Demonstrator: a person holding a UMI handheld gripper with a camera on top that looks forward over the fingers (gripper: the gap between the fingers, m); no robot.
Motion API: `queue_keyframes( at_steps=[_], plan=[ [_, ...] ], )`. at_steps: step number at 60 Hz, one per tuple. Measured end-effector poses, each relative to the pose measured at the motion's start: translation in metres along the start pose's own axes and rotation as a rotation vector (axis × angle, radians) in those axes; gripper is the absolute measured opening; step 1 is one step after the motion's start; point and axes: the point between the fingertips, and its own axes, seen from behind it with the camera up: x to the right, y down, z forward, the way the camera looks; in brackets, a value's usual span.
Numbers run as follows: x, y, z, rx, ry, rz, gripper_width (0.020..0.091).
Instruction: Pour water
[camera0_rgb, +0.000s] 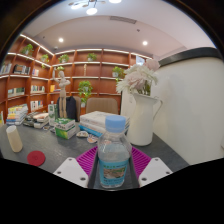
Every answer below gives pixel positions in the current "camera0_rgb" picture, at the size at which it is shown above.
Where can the multi-bulb ceiling lamp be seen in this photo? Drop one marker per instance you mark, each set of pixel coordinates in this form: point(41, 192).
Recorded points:
point(91, 11)

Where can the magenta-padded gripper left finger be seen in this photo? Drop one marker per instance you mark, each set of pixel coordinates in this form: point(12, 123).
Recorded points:
point(70, 170)

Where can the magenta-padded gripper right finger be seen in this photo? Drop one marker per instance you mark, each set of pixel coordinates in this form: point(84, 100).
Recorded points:
point(153, 170)

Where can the colourful book stack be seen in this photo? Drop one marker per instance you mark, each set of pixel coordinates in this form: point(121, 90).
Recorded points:
point(17, 115)

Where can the cream plastic cup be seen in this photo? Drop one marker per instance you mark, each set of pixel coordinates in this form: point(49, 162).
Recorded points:
point(14, 139)

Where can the wooden artist mannequin figure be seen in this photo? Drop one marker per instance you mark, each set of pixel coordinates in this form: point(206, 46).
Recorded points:
point(62, 96)

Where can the flat round red coaster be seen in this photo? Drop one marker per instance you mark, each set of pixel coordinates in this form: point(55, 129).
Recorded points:
point(36, 158)

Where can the beige upholstered chair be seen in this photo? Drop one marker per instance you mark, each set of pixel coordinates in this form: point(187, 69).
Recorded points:
point(101, 106)

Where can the small colourful badge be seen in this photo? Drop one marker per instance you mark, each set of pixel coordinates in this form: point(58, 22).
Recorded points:
point(46, 127)
point(82, 134)
point(92, 139)

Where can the white pitcher vase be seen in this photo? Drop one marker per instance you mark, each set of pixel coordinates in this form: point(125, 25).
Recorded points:
point(141, 123)

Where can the blue book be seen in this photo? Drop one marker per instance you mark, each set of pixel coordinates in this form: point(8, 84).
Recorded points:
point(88, 130)

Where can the clear blue-capped water bottle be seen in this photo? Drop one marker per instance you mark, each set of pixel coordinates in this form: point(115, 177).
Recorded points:
point(114, 156)

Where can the dark magazine stack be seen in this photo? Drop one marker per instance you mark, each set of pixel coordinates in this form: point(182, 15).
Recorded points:
point(36, 120)

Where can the ceiling air vent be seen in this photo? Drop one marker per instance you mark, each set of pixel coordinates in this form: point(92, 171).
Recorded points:
point(123, 19)

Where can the recessed ceiling spotlight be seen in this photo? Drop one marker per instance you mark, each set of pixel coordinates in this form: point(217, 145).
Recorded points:
point(60, 40)
point(145, 43)

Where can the wooden wall shelf unit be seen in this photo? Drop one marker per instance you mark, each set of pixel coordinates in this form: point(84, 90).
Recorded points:
point(96, 71)

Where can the white green tissue box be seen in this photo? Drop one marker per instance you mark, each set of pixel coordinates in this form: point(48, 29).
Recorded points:
point(65, 123)

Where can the tall white green carton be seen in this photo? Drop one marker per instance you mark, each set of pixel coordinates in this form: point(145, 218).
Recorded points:
point(52, 113)

